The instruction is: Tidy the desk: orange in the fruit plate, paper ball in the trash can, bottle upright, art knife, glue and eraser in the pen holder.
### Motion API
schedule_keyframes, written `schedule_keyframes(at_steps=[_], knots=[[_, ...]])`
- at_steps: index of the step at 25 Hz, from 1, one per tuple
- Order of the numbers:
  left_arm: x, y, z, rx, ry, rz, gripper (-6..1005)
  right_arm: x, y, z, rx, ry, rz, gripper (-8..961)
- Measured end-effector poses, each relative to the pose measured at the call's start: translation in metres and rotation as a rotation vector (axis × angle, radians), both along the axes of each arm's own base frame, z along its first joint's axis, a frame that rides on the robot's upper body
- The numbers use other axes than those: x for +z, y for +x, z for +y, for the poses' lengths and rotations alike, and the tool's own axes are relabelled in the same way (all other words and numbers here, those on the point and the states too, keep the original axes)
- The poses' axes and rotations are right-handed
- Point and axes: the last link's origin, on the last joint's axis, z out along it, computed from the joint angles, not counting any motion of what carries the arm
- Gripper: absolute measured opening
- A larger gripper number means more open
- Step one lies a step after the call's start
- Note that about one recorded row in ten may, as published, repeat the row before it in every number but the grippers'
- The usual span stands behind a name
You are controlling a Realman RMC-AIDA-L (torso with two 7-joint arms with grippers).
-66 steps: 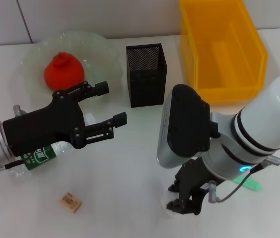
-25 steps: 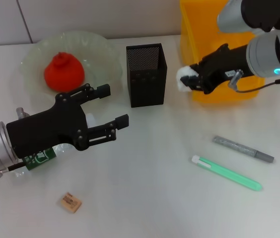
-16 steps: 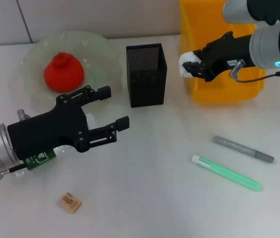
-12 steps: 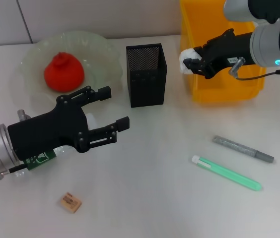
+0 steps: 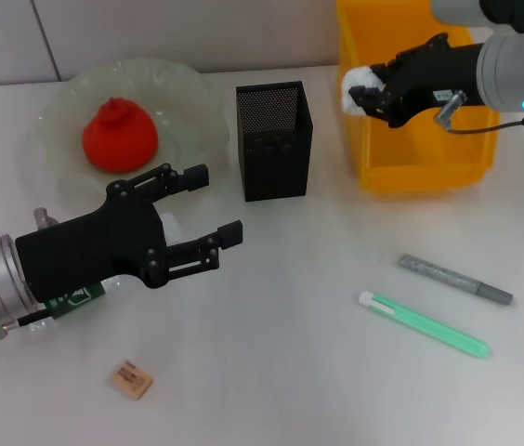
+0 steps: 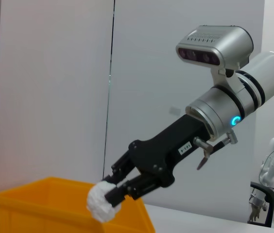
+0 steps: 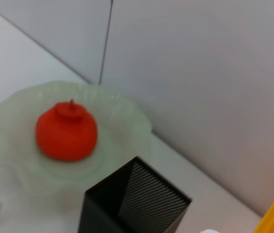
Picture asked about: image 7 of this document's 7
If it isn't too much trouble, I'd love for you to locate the red-orange fruit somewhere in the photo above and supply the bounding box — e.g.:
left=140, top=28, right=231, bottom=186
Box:
left=35, top=99, right=99, bottom=163

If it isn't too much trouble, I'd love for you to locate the pale green glass fruit plate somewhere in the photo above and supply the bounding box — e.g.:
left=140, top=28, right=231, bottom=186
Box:
left=0, top=80, right=154, bottom=195

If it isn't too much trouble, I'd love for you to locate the black mesh pen holder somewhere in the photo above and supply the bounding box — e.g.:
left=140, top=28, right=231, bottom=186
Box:
left=78, top=155, right=192, bottom=233

